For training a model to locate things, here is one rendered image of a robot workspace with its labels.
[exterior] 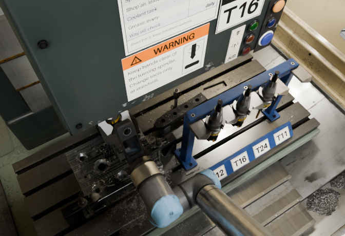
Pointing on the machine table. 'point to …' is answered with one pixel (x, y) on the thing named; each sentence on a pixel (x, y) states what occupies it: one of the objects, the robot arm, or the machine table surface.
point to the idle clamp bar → (165, 124)
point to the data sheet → (164, 7)
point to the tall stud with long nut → (175, 97)
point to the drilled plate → (125, 184)
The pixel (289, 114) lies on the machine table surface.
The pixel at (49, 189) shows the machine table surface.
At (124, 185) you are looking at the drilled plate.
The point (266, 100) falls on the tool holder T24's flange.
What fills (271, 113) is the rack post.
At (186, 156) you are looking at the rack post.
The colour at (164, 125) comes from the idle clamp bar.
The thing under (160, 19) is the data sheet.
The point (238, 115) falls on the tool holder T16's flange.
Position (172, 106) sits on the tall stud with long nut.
